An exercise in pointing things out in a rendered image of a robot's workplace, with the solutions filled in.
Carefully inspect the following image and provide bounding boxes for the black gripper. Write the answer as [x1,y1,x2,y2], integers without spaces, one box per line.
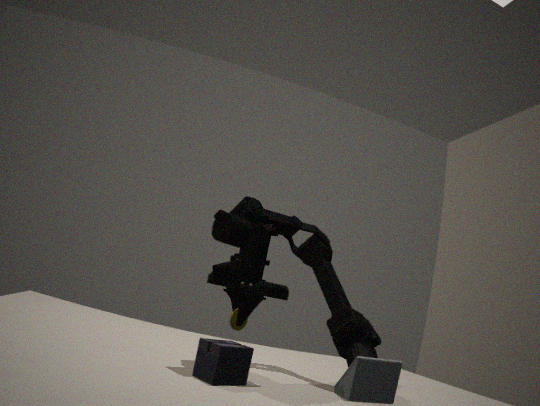
[207,250,289,326]

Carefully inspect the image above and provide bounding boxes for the gold coin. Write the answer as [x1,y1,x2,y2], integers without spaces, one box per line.
[229,308,248,331]

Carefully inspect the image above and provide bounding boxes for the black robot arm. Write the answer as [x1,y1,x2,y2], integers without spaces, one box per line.
[212,196,382,368]

